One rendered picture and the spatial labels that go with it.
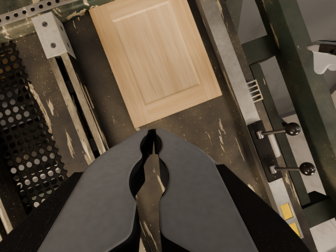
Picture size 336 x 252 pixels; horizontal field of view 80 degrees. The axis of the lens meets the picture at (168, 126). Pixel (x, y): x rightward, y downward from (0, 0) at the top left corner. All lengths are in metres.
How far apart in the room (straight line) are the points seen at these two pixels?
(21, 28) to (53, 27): 0.12
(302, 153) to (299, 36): 3.54
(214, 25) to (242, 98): 0.25
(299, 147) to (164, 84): 3.80
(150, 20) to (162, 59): 0.13
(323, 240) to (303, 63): 3.22
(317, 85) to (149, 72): 0.55
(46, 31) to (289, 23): 0.75
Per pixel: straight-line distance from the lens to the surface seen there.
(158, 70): 0.69
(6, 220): 0.79
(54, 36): 0.72
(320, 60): 0.51
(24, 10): 0.81
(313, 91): 0.82
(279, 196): 0.80
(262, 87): 0.84
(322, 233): 3.84
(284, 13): 0.84
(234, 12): 1.13
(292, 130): 0.64
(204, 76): 0.70
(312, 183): 4.06
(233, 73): 0.71
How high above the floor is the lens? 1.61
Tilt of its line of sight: 33 degrees down
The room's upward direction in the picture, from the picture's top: 157 degrees clockwise
